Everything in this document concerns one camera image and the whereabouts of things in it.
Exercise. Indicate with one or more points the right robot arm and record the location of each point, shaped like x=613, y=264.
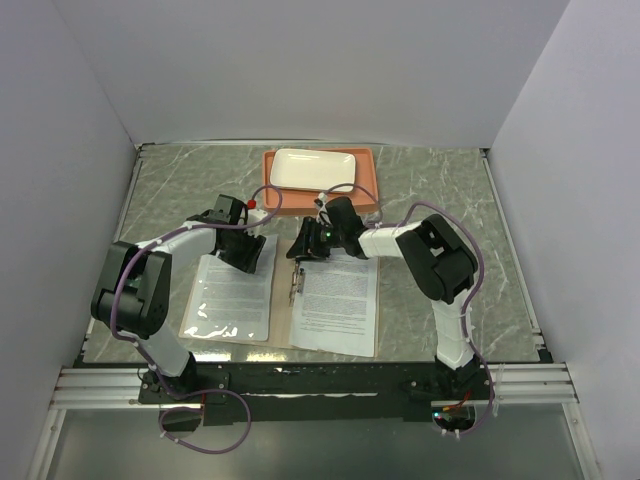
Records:
x=440, y=262

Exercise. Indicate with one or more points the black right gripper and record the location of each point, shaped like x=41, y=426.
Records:
x=302, y=249

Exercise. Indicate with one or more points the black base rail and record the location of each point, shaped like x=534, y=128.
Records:
x=233, y=392

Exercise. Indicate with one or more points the white rectangular plate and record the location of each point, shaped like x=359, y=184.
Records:
x=315, y=170

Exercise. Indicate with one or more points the aluminium frame rail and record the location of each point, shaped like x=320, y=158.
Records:
x=532, y=381

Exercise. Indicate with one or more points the white printed paper sheets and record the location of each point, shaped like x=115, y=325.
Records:
x=335, y=306

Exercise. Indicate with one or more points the tan paper folder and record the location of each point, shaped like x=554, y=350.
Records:
x=285, y=282

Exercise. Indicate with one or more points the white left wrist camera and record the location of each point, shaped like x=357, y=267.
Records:
x=256, y=218

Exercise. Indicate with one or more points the white printed paper sheet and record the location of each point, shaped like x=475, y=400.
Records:
x=226, y=304

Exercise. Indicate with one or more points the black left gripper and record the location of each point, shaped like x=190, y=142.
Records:
x=247, y=261

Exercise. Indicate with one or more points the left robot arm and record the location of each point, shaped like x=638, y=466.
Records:
x=132, y=294

